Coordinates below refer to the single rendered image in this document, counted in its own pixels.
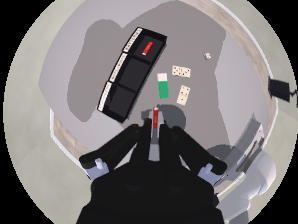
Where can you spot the cream domino tile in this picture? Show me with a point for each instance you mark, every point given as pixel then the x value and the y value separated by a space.
pixel 180 71
pixel 183 94

